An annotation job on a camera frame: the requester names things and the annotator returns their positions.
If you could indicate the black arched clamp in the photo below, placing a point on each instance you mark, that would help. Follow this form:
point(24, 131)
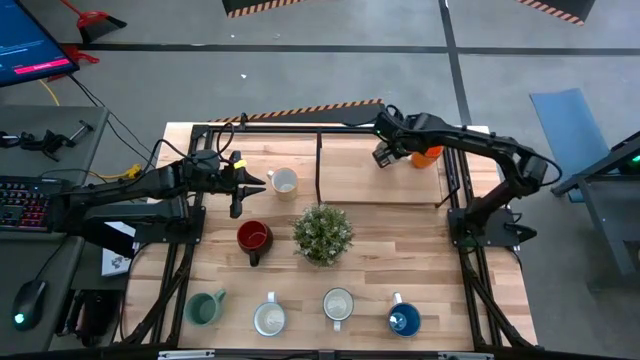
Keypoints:
point(243, 119)

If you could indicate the red white patterned mug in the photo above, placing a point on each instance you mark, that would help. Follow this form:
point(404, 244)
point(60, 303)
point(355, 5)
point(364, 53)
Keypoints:
point(270, 319)

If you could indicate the white printed box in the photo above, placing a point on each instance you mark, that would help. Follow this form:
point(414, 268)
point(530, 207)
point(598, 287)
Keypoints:
point(117, 260)

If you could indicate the yellow patterned mug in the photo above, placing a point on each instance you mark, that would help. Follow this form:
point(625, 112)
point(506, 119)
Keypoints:
point(285, 182)

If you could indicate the black clamp tool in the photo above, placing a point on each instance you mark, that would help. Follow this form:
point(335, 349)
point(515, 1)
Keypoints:
point(47, 142)

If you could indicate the white mug blue leaf print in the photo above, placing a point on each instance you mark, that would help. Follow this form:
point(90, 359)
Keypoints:
point(338, 304)

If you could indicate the blue glazed mug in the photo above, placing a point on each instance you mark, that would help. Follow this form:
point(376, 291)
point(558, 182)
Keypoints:
point(404, 320)

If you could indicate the black bag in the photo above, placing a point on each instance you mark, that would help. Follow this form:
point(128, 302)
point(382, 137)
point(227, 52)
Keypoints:
point(90, 315)

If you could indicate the black computer mouse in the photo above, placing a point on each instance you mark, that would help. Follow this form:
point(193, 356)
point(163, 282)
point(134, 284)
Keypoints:
point(29, 305)

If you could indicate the black mug red inside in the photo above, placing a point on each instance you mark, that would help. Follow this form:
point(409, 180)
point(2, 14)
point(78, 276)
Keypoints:
point(255, 237)

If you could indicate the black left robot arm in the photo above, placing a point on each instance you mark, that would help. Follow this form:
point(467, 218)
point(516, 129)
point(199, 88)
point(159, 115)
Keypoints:
point(125, 187)

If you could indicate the grey desk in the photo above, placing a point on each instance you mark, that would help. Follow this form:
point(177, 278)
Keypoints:
point(30, 260)

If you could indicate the green mug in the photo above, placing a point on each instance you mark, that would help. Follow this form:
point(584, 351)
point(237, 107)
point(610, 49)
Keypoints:
point(202, 309)

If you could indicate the blue floor mat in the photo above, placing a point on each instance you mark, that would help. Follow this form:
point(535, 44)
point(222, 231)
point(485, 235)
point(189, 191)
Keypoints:
point(570, 135)

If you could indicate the grey side table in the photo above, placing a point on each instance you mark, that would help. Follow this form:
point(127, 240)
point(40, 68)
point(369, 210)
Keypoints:
point(605, 210)

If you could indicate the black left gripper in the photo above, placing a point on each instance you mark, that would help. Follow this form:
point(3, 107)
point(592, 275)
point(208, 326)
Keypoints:
point(210, 180)

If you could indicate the silver metal bracket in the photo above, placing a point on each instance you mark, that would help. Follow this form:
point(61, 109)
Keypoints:
point(185, 355)
point(465, 356)

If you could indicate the black aluminium rig frame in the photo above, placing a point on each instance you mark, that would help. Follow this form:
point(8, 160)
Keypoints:
point(200, 131)

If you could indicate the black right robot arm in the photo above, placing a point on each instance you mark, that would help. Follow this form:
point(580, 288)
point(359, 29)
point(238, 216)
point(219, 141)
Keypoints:
point(475, 142)

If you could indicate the black backlit keyboard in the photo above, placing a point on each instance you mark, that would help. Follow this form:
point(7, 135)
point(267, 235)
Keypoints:
point(30, 202)

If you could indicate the hazard striped black floor mat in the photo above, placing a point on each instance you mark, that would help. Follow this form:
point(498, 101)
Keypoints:
point(250, 5)
point(350, 114)
point(565, 6)

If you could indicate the orange mug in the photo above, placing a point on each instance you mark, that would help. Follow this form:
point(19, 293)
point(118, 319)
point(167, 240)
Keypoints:
point(425, 160)

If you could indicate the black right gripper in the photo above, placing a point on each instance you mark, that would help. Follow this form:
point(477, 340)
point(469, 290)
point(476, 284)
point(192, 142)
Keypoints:
point(397, 131)

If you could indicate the computer monitor blue screen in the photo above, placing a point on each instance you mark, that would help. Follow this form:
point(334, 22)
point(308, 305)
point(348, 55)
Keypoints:
point(30, 40)

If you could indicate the green plant in striped pot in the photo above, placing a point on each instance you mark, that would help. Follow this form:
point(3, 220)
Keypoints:
point(322, 235)

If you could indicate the wooden shelf with black frame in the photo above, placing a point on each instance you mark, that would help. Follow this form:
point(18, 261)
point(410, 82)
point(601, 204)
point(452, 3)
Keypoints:
point(360, 175)

